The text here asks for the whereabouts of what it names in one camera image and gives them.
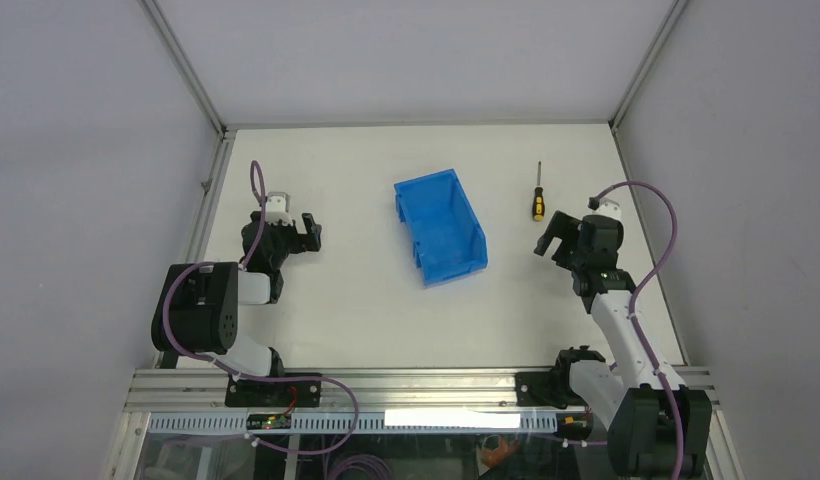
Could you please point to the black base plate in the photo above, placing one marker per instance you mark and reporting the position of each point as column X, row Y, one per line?
column 271, row 392
column 544, row 389

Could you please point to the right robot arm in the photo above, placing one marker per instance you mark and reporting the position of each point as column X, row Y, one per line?
column 657, row 426

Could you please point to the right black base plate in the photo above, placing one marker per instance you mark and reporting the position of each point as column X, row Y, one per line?
column 544, row 389

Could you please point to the slotted cable duct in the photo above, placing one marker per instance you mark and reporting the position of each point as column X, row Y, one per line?
column 391, row 421

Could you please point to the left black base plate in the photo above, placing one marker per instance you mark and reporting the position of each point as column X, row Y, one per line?
column 271, row 392

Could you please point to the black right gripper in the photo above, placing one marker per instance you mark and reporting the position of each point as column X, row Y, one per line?
column 564, row 227

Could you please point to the yellow black handled screwdriver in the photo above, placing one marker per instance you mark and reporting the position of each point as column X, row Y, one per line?
column 538, row 204

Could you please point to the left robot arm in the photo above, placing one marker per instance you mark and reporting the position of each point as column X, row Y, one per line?
column 197, row 312

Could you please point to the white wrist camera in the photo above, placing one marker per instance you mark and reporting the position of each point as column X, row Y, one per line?
column 605, row 207
column 277, row 208

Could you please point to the aluminium frame rail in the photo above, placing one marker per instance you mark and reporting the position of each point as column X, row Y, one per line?
column 207, row 389

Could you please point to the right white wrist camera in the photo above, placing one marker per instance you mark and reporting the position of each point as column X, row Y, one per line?
column 605, row 207

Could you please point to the blue plastic storage bin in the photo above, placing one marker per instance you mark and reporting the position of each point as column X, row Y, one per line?
column 447, row 239

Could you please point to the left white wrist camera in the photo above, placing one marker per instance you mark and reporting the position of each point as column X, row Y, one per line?
column 277, row 208

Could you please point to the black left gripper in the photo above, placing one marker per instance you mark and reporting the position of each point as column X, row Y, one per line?
column 301, row 242

